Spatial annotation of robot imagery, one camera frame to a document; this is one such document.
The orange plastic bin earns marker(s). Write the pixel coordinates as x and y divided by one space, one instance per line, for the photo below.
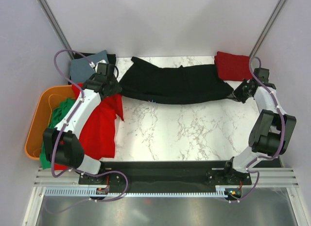
48 101

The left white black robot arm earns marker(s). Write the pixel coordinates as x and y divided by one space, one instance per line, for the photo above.
62 146

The aluminium frame post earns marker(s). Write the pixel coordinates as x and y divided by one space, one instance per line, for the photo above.
268 26
54 23

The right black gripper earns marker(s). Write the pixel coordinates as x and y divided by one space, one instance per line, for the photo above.
236 94

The green t shirt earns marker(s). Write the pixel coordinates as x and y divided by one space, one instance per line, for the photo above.
57 115

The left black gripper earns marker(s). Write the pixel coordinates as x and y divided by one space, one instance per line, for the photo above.
117 89

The bright red t shirt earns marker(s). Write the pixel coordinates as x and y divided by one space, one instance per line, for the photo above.
98 134

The folded dark red t shirt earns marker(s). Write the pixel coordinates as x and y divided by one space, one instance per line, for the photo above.
232 67

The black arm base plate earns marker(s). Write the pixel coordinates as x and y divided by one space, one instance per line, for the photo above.
165 176

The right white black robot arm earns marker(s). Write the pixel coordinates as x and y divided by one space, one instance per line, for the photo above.
271 132

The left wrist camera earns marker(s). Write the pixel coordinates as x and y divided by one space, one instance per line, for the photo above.
105 69

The left aluminium frame post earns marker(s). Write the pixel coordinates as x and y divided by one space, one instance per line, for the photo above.
54 23

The right aluminium frame post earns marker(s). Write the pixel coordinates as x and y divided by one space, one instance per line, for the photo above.
268 26

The slotted grey cable duct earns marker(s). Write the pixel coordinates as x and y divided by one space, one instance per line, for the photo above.
105 192

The black t shirt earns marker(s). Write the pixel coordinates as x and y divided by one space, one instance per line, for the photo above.
110 63
183 85

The folded black t shirt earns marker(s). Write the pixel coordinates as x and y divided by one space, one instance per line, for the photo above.
110 63

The folded grey t shirt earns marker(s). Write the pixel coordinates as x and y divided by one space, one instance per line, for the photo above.
82 65

